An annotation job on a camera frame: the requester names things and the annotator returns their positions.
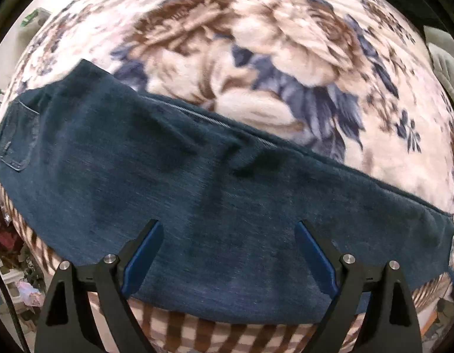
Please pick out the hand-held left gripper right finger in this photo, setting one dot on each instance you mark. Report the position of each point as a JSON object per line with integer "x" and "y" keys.
{"x": 317, "y": 257}

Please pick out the light grey sweatpants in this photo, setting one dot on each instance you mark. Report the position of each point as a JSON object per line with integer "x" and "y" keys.
{"x": 445, "y": 70}

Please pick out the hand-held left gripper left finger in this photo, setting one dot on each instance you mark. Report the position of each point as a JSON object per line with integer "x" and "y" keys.
{"x": 142, "y": 253}

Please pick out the pile of clothes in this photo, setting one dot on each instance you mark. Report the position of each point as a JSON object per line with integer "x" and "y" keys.
{"x": 10, "y": 239}

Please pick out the blue denim pants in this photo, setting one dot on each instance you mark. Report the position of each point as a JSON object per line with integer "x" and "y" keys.
{"x": 212, "y": 198}

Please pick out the floral bed blanket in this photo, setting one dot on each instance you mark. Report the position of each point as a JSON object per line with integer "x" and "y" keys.
{"x": 285, "y": 44}

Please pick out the plastic bag with green contents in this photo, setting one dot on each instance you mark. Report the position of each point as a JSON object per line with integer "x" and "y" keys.
{"x": 32, "y": 16}

